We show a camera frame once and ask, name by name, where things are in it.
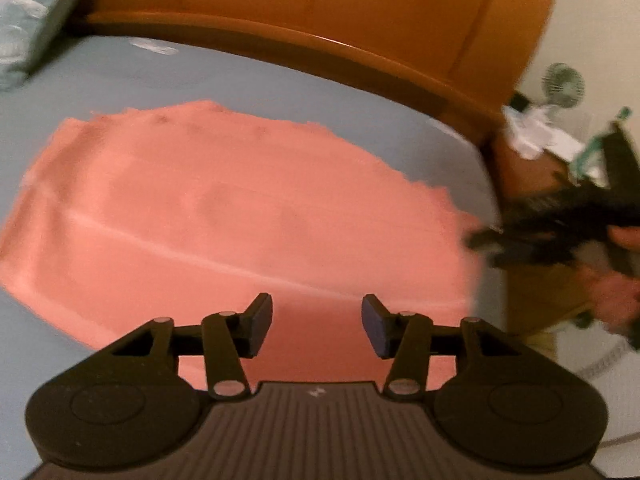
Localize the wooden nightstand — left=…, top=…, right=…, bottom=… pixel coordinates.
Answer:
left=490, top=125, right=608, bottom=356

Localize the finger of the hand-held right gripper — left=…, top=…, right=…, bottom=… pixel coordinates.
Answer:
left=464, top=227, right=507, bottom=252
left=487, top=249, right=576, bottom=268

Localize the blue floral bed sheet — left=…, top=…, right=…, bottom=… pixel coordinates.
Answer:
left=0, top=35, right=506, bottom=480

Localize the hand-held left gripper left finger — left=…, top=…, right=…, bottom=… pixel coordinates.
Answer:
left=111, top=293, right=274, bottom=401

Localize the person's right hand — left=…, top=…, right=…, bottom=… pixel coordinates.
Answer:
left=575, top=225, right=640, bottom=336

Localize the green white plastic item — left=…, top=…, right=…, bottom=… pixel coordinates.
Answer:
left=567, top=106, right=632, bottom=183

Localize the orange knit sweater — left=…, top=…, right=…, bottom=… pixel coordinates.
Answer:
left=0, top=100, right=488, bottom=391

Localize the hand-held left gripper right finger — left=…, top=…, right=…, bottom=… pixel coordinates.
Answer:
left=362, top=293, right=526, bottom=402

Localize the crumpled white paper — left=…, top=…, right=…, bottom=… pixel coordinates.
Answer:
left=502, top=104, right=558, bottom=161

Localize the small green desk fan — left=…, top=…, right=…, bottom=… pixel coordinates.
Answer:
left=541, top=62, right=586, bottom=111

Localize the blue printed pillow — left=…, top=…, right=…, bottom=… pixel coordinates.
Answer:
left=0, top=0, right=98, bottom=92

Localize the wooden headboard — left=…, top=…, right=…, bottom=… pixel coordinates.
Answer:
left=70, top=0, right=561, bottom=146

